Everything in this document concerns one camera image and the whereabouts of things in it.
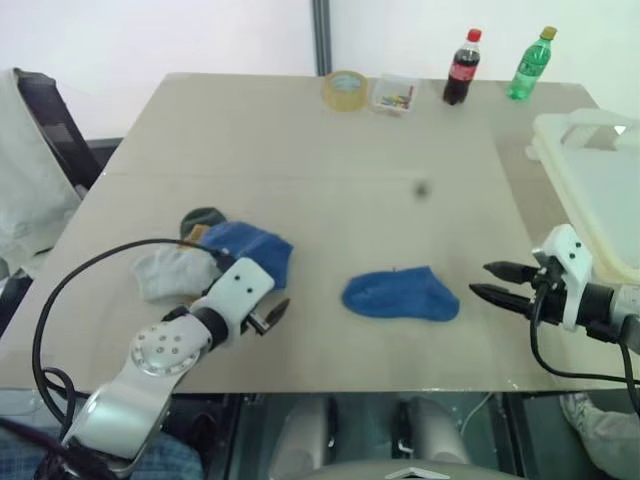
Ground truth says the clear box of coloured pins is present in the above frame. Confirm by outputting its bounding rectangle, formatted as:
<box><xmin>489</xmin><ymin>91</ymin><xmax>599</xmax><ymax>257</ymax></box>
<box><xmin>368</xmin><ymin>72</ymin><xmax>421</xmax><ymax>119</ymax></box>

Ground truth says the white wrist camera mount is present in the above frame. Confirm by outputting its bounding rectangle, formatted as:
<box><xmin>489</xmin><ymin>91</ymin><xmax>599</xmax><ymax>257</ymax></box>
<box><xmin>530</xmin><ymin>224</ymin><xmax>595</xmax><ymax>332</ymax></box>
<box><xmin>191</xmin><ymin>257</ymin><xmax>276</xmax><ymax>346</ymax></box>

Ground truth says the silver right robot leg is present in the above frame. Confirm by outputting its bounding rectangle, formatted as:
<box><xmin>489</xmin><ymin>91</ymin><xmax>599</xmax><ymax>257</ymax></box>
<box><xmin>396</xmin><ymin>396</ymin><xmax>472</xmax><ymax>467</ymax></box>

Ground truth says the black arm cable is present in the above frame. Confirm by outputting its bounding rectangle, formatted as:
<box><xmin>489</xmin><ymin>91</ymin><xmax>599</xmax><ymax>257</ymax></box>
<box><xmin>31</xmin><ymin>238</ymin><xmax>237</xmax><ymax>451</ymax></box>
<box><xmin>528</xmin><ymin>279</ymin><xmax>640</xmax><ymax>407</ymax></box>

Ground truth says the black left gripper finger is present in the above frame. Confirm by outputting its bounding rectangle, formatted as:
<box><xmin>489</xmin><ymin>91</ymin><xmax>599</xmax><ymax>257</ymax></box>
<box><xmin>264</xmin><ymin>298</ymin><xmax>292</xmax><ymax>324</ymax></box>

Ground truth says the white plastic basket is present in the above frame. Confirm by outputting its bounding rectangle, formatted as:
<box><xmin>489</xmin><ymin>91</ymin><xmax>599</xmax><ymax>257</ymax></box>
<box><xmin>525</xmin><ymin>108</ymin><xmax>640</xmax><ymax>287</ymax></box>

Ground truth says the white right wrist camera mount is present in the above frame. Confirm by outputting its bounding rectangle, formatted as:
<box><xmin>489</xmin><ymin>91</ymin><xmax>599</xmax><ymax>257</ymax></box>
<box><xmin>530</xmin><ymin>224</ymin><xmax>595</xmax><ymax>332</ymax></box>

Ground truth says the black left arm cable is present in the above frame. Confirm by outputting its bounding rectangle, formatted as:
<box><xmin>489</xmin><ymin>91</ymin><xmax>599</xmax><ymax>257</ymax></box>
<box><xmin>31</xmin><ymin>238</ymin><xmax>237</xmax><ymax>451</ymax></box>

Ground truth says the light grey sock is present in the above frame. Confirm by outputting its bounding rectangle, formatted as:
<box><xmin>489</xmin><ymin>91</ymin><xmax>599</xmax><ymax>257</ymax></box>
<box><xmin>131</xmin><ymin>247</ymin><xmax>224</xmax><ymax>303</ymax></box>

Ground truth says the clear packing tape roll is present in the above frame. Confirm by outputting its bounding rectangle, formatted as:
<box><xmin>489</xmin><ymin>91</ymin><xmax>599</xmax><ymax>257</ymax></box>
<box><xmin>322</xmin><ymin>69</ymin><xmax>371</xmax><ymax>114</ymax></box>

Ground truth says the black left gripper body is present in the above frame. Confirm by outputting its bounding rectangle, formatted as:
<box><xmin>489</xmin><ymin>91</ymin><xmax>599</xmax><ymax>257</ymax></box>
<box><xmin>244</xmin><ymin>308</ymin><xmax>274</xmax><ymax>336</ymax></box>

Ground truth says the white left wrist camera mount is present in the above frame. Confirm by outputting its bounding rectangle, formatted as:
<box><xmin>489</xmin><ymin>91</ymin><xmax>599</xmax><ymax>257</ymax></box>
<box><xmin>191</xmin><ymin>257</ymin><xmax>276</xmax><ymax>346</ymax></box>

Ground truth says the cola bottle with red cap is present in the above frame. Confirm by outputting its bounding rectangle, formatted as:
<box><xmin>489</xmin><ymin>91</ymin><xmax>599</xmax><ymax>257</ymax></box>
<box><xmin>441</xmin><ymin>27</ymin><xmax>486</xmax><ymax>108</ymax></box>

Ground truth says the grey robot torso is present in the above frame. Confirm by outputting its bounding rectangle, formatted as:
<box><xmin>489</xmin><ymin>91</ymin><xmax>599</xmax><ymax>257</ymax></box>
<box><xmin>293</xmin><ymin>458</ymin><xmax>507</xmax><ymax>480</ymax></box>

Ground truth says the tan brown sock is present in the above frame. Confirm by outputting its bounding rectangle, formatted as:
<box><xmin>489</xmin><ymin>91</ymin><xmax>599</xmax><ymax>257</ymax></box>
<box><xmin>185</xmin><ymin>224</ymin><xmax>212</xmax><ymax>249</ymax></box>

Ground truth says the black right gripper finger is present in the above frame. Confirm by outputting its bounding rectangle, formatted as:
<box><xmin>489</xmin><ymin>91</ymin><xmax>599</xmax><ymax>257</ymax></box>
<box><xmin>482</xmin><ymin>260</ymin><xmax>532</xmax><ymax>287</ymax></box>
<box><xmin>468</xmin><ymin>282</ymin><xmax>534</xmax><ymax>320</ymax></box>

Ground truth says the grey metal pillar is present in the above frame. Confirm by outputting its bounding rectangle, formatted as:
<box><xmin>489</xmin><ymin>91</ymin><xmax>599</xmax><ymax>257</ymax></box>
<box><xmin>310</xmin><ymin>0</ymin><xmax>334</xmax><ymax>78</ymax></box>

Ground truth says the dark green sock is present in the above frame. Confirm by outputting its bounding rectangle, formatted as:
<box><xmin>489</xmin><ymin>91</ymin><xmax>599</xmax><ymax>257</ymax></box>
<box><xmin>179</xmin><ymin>206</ymin><xmax>228</xmax><ymax>242</ymax></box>

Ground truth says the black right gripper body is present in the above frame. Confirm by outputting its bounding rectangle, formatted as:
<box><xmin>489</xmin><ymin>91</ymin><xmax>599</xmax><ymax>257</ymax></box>
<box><xmin>519</xmin><ymin>255</ymin><xmax>572</xmax><ymax>327</ymax></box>

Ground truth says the green bottle with yellow cap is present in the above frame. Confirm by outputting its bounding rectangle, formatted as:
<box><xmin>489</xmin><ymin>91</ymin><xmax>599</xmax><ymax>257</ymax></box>
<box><xmin>506</xmin><ymin>25</ymin><xmax>560</xmax><ymax>102</ymax></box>

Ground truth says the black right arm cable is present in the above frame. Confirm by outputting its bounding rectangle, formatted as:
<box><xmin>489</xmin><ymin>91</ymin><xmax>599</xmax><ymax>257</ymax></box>
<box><xmin>528</xmin><ymin>279</ymin><xmax>640</xmax><ymax>407</ymax></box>

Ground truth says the thin white cable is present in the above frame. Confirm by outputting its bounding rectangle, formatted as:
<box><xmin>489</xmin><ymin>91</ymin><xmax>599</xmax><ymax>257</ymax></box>
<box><xmin>456</xmin><ymin>391</ymin><xmax>494</xmax><ymax>437</ymax></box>

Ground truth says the blue sock with stitching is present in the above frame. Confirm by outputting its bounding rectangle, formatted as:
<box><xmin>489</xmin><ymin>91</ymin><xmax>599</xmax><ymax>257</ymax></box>
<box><xmin>198</xmin><ymin>220</ymin><xmax>295</xmax><ymax>292</ymax></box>

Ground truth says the blue checked fabric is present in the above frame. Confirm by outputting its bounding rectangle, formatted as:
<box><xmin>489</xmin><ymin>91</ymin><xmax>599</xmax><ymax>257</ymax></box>
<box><xmin>0</xmin><ymin>418</ymin><xmax>202</xmax><ymax>480</ymax></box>

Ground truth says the grey sneaker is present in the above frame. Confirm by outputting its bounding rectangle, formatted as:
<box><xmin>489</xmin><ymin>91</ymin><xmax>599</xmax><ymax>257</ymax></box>
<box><xmin>559</xmin><ymin>391</ymin><xmax>640</xmax><ymax>477</ymax></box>

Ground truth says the blue fuzzy sock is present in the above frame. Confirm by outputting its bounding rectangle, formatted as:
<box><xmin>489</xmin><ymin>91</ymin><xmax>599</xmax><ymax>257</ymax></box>
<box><xmin>341</xmin><ymin>265</ymin><xmax>461</xmax><ymax>324</ymax></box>

